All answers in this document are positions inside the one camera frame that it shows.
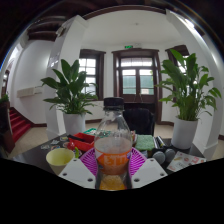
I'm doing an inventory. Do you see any dark wooden double door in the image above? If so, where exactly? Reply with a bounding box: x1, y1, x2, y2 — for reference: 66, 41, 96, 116
111, 48, 163, 123

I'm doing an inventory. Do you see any potted plant, white pot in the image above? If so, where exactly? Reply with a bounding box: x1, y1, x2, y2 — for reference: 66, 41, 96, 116
40, 59, 99, 136
156, 49, 223, 150

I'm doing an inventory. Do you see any red carpeted staircase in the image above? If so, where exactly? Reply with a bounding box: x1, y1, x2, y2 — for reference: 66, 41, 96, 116
8, 106, 34, 143

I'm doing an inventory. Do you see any green cloth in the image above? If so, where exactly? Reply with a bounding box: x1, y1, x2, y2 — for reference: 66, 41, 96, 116
134, 134, 156, 152

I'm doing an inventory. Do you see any orange drink bottle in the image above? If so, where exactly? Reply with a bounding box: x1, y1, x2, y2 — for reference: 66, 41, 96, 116
93, 96, 134, 192

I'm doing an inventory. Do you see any green patterned box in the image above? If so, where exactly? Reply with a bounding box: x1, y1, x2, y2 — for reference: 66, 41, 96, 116
83, 128, 101, 137

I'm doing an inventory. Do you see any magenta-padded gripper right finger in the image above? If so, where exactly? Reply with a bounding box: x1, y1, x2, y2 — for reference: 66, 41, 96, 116
128, 147, 168, 190

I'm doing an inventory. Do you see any yellow cup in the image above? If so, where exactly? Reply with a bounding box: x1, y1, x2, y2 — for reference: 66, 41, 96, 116
45, 147, 76, 176

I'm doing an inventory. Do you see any red box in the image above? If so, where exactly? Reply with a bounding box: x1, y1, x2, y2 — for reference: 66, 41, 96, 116
67, 132, 96, 153

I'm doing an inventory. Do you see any printed paper leaflet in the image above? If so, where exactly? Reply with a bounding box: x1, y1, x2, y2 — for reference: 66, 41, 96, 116
166, 150, 208, 173

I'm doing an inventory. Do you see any grey-headed microphone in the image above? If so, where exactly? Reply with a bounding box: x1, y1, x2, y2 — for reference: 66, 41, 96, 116
159, 135, 177, 163
152, 136, 167, 165

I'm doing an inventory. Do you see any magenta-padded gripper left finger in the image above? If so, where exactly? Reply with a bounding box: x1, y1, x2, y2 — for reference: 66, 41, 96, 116
58, 147, 101, 190

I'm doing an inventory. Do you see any dark-framed window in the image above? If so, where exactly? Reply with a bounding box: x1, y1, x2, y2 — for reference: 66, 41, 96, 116
78, 49, 107, 101
165, 44, 191, 91

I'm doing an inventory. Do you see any black chair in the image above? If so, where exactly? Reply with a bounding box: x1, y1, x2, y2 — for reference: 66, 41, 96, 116
122, 107, 156, 136

